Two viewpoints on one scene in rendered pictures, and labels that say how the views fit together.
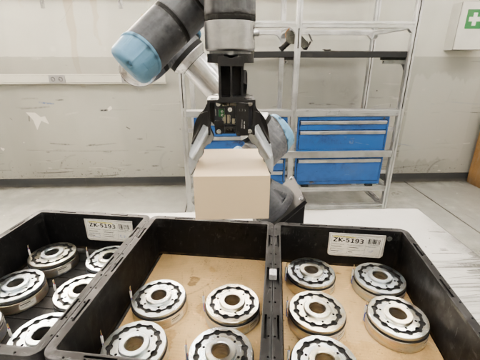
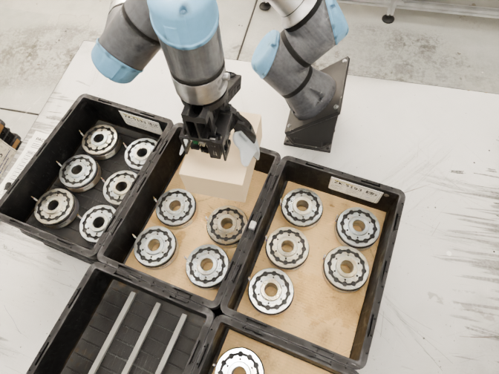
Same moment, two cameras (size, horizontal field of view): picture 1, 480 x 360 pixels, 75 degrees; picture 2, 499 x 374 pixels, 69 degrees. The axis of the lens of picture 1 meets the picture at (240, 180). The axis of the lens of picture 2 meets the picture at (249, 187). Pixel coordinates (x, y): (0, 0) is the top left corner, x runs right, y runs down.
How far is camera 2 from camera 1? 0.48 m
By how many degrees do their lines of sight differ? 44
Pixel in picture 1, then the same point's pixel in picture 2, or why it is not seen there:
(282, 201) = (317, 103)
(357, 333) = (313, 267)
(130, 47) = (106, 67)
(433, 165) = not seen: outside the picture
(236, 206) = (217, 193)
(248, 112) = (217, 148)
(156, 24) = (126, 44)
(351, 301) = (326, 238)
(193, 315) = (200, 222)
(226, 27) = (186, 90)
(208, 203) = (194, 187)
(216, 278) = not seen: hidden behind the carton
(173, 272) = not seen: hidden behind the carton
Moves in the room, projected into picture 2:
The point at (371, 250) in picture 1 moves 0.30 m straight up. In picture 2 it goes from (368, 197) to (409, 122)
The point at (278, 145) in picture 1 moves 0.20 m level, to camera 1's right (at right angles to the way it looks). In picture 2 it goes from (322, 43) to (407, 56)
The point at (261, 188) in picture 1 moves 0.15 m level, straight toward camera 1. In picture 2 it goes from (235, 189) to (204, 266)
